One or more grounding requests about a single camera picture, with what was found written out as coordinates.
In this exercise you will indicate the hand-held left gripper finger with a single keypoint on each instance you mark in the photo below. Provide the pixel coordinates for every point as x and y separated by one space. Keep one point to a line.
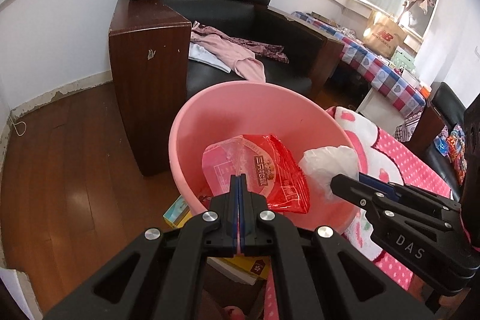
243 200
234 200

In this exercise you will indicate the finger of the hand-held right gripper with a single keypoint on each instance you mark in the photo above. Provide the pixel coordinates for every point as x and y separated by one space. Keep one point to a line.
350 188
375 183

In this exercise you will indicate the white plastic bag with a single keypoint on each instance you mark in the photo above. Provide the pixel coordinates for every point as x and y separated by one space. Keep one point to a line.
326 162

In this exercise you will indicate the red plastic wrapper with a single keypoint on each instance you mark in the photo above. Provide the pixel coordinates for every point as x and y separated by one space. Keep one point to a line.
279 170

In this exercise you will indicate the pink plastic basin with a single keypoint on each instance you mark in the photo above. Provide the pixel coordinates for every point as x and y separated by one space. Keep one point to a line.
240 106

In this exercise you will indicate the pink polka dot blanket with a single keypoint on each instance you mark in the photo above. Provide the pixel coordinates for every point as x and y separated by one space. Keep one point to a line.
397 158

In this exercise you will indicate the teal and yellow box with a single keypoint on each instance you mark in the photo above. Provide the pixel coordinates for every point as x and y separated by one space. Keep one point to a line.
176 211

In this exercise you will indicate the checked hanging cloth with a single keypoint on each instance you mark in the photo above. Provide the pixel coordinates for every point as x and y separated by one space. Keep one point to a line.
408 127

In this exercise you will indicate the yellow flat box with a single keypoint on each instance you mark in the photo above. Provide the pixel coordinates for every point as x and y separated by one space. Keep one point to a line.
247 267

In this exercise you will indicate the white table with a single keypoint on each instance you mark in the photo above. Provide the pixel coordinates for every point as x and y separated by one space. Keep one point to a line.
378 110

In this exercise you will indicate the blue plastic bag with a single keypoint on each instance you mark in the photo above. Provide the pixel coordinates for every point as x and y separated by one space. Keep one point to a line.
440 145

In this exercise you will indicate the checked cloth on armchair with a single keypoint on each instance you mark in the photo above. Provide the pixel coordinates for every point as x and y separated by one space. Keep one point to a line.
443 132

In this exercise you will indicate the colourful printed cushion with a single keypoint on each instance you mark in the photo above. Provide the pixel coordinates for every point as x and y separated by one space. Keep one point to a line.
457 147

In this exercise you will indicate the orange box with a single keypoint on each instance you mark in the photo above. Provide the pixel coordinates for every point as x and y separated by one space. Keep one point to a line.
425 91

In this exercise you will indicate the black armchair with cushion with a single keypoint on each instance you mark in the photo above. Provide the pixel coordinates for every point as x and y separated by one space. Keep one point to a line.
444 98

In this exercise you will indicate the checkered heart tablecloth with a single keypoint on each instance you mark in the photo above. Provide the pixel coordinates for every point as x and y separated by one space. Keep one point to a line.
375 69

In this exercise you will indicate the green box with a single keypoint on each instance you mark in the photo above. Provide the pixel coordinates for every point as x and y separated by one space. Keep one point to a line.
403 59

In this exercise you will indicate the pink garment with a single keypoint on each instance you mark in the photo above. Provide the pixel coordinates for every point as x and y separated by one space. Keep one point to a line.
240 59

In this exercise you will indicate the black armchair with clothes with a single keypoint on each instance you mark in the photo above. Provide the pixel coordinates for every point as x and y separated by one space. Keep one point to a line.
150 80

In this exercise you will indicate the white garment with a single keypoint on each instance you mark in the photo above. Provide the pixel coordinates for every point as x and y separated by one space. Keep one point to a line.
204 55

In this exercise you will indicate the brown paper bag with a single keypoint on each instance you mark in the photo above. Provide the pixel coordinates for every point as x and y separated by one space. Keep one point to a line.
384 35

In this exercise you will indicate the floral patterned garment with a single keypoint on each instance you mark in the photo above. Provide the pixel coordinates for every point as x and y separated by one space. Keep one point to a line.
258 48

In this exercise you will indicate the white foam board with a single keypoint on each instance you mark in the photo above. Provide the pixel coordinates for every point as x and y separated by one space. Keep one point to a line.
15 293

